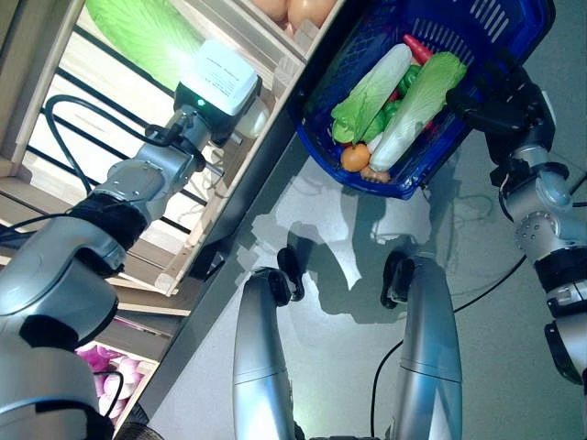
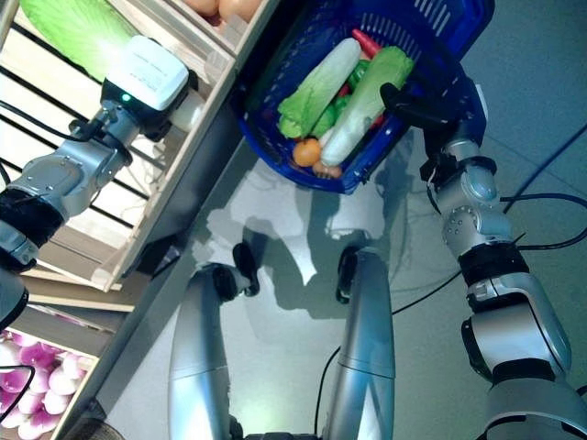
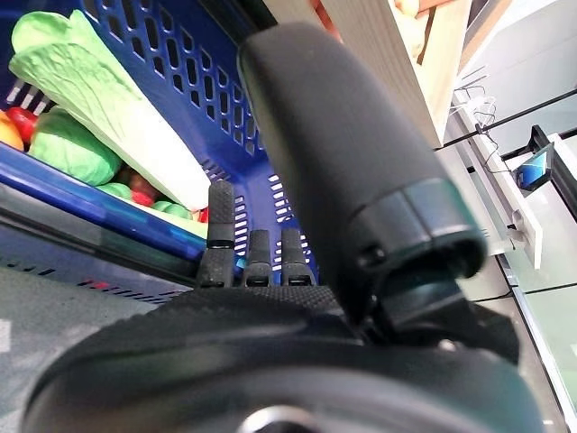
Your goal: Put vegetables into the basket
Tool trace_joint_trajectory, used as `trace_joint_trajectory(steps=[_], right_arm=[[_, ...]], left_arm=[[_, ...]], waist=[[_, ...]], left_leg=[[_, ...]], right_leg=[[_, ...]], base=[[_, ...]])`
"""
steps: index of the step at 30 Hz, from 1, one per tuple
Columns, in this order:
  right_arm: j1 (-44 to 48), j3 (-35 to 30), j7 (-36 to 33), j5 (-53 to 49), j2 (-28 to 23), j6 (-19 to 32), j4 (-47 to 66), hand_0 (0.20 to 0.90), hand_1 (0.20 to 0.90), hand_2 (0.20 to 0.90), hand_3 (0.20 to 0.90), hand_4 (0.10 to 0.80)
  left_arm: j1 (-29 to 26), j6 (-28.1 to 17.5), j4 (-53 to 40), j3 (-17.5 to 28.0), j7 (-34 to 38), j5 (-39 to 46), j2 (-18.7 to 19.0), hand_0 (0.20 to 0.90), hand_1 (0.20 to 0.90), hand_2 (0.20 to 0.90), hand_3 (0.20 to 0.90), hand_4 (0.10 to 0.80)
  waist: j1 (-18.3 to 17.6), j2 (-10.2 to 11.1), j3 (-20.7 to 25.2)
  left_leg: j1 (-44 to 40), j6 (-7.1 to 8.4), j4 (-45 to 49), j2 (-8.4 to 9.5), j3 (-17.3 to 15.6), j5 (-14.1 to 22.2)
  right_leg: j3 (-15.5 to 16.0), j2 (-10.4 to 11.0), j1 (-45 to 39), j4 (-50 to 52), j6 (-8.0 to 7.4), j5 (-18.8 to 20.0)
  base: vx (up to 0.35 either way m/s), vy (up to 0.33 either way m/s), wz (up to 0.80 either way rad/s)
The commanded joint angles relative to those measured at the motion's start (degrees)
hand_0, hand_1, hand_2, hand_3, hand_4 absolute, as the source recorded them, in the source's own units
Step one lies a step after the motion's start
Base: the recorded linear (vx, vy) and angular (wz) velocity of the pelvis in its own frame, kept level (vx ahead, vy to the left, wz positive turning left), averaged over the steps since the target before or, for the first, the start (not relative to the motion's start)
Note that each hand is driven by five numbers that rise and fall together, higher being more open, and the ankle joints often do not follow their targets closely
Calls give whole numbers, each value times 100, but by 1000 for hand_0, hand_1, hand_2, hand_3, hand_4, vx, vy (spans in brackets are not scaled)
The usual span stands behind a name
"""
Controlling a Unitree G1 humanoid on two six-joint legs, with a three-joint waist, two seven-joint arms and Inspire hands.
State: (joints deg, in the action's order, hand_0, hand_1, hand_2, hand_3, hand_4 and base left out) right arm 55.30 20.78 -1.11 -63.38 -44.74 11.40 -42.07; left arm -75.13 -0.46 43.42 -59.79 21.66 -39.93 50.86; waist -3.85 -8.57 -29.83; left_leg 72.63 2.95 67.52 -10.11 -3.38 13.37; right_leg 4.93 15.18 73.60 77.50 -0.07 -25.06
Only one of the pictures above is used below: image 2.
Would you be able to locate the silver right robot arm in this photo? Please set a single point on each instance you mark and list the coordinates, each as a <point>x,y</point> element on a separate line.
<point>477,192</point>

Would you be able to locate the small orange carrot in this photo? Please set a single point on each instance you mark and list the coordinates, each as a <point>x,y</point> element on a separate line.
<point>367,41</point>

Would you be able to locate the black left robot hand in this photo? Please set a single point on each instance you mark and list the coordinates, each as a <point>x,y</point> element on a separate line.
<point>147,75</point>

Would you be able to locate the blue plastic shopping basket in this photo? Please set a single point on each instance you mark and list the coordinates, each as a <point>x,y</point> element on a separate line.
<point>275,59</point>

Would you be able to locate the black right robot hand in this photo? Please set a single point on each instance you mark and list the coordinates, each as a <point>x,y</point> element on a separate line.
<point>413,110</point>

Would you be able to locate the round green bell pepper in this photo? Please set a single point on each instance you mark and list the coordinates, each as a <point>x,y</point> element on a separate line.
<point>332,117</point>

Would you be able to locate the small tan potato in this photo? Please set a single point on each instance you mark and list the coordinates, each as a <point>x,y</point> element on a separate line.
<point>328,170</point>

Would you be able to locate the wooden slatted crate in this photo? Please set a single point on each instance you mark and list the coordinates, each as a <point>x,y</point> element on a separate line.
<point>183,160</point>

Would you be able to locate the dark robot pelvis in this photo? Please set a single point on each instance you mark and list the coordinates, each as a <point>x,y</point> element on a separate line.
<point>280,436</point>

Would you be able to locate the wooden display shelf dark frame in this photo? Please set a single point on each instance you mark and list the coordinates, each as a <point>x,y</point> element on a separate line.
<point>69,298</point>

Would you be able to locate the small orange fruit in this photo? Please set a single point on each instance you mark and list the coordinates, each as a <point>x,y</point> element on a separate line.
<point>307,152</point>

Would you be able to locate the wooden crate with purple turnips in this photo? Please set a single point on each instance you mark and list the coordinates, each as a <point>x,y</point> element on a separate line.
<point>75,399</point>

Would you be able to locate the green white napa cabbage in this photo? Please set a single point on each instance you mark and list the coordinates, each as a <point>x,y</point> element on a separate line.
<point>321,82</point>
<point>78,32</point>
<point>367,101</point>

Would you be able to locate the small green pepper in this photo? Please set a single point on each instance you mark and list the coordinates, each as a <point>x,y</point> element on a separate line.
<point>357,73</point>

